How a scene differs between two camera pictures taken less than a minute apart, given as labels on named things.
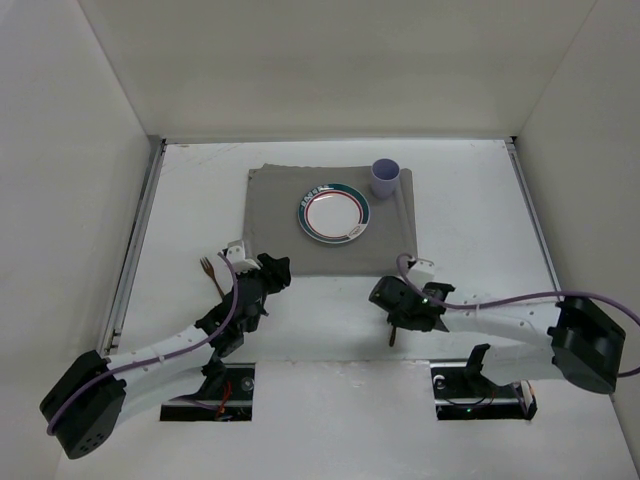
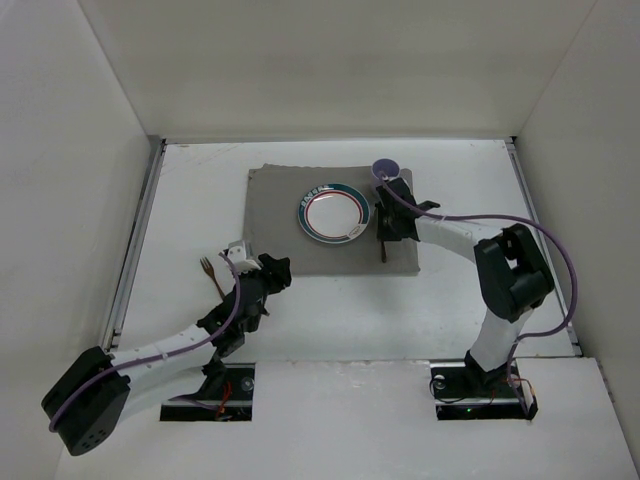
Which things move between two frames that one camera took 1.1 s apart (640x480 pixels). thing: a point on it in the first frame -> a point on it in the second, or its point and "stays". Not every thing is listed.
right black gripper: (400, 312) -> (395, 189)
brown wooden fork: (209, 270) stays
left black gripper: (272, 273) stays
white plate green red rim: (334, 213) stays
